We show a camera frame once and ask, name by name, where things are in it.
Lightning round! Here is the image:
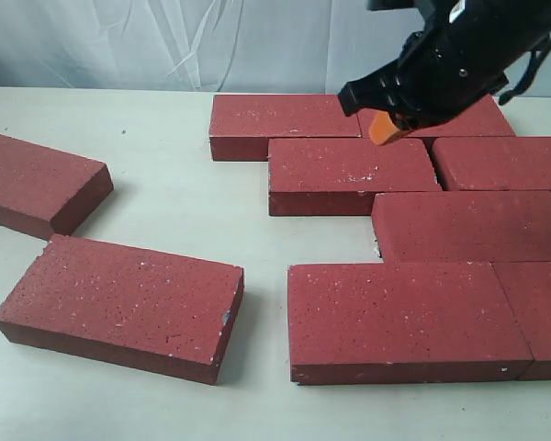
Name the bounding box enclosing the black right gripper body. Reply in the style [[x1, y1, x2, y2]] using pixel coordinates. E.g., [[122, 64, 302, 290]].
[[338, 0, 551, 130]]

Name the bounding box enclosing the red brick back row right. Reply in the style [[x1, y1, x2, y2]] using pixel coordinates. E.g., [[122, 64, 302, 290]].
[[356, 94, 517, 149]]

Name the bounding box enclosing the red brick second row right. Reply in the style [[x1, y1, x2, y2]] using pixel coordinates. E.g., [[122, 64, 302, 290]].
[[431, 136, 551, 192]]

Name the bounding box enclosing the red brick third row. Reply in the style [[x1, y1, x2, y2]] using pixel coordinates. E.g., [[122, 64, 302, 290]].
[[371, 190, 551, 263]]

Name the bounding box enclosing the red brick back row left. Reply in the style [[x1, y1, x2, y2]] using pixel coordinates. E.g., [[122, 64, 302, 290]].
[[208, 94, 361, 162]]

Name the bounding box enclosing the red brick front row left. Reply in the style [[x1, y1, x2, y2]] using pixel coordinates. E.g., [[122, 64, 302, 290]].
[[287, 262, 534, 385]]

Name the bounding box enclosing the red brick front row right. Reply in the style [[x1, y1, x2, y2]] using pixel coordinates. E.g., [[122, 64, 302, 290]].
[[493, 262, 551, 381]]

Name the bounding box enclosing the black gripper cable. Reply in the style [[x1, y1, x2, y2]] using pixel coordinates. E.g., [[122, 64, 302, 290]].
[[498, 22, 551, 107]]

